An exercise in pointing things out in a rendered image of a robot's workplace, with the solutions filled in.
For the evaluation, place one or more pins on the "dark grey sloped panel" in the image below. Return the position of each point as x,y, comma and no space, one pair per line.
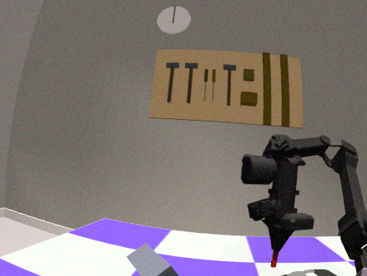
149,263

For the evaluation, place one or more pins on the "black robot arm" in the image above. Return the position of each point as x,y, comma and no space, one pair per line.
279,164

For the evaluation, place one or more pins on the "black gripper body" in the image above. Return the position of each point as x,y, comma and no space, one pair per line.
290,219

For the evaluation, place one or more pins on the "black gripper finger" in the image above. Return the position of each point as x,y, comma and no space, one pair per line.
282,236
271,231

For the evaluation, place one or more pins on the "dark red peg with white band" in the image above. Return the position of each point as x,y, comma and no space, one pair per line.
274,259

